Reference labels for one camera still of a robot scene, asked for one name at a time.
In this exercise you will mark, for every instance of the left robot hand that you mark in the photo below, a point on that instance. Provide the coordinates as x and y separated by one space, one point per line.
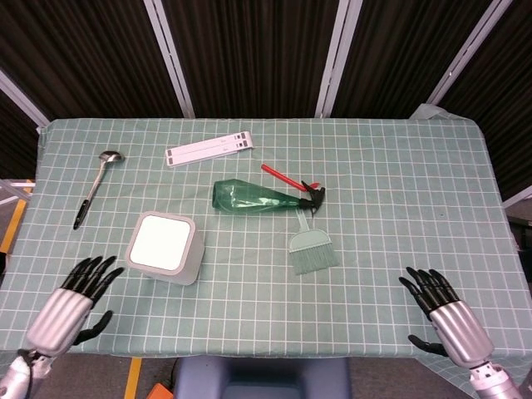
62 316

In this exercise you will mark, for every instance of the white flat strip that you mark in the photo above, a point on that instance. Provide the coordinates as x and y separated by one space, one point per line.
208 148

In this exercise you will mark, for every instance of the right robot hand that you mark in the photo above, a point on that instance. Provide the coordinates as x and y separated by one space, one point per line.
461 328

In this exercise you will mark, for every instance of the orange box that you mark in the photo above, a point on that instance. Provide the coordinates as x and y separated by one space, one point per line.
160 391

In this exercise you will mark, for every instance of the green hand brush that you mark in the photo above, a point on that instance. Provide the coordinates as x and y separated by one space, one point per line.
311 249

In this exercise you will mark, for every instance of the green checked tablecloth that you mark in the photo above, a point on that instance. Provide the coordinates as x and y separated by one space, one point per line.
374 187

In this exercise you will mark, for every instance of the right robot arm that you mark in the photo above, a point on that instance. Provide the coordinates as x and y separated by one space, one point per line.
494 380

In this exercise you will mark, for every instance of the white frame post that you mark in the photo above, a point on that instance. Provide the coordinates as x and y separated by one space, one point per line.
334 58
23 97
465 54
170 58

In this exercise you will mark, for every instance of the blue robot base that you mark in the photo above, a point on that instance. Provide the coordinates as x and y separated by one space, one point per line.
262 378

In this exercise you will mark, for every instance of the red plastic stick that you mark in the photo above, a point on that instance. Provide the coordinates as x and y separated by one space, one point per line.
280 176

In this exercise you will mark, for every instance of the green transparent spray bottle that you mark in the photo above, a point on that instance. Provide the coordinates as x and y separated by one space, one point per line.
249 199

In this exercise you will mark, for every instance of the white square box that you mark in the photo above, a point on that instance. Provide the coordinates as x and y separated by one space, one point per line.
193 266

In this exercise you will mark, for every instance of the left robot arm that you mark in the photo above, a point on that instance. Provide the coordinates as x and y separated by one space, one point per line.
25 374

